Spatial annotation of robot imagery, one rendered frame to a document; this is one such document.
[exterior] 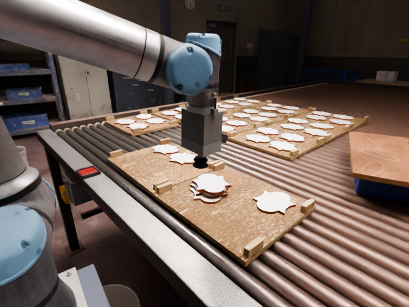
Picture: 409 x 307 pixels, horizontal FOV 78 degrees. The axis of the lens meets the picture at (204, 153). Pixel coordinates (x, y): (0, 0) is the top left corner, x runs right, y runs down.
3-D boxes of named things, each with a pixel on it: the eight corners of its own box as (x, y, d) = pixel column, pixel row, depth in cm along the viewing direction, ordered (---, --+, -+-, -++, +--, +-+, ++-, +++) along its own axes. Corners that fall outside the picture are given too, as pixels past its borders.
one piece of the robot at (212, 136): (240, 93, 62) (234, 154, 69) (213, 88, 68) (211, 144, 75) (204, 100, 55) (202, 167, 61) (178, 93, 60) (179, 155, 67)
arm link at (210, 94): (202, 82, 64) (227, 87, 59) (202, 100, 66) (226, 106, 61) (179, 84, 59) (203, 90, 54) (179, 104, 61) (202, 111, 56)
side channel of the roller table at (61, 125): (54, 139, 167) (50, 125, 164) (52, 137, 171) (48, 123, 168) (325, 86, 419) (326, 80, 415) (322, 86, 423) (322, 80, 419)
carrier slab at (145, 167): (153, 197, 89) (152, 192, 88) (107, 161, 118) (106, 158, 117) (223, 168, 110) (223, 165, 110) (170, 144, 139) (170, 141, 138)
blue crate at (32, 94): (7, 100, 416) (4, 91, 410) (10, 97, 447) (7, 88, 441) (42, 97, 438) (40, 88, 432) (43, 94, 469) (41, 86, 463)
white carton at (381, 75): (392, 81, 571) (394, 71, 563) (374, 80, 599) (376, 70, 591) (397, 81, 588) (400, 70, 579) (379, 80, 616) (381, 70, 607)
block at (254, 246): (248, 259, 60) (249, 250, 59) (242, 255, 61) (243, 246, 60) (263, 247, 64) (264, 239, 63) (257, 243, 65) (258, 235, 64)
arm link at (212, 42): (177, 32, 56) (212, 34, 59) (178, 83, 61) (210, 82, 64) (191, 32, 50) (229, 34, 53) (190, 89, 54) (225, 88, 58)
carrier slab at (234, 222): (245, 267, 60) (245, 262, 59) (153, 198, 88) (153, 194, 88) (315, 209, 82) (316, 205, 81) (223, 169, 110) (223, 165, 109)
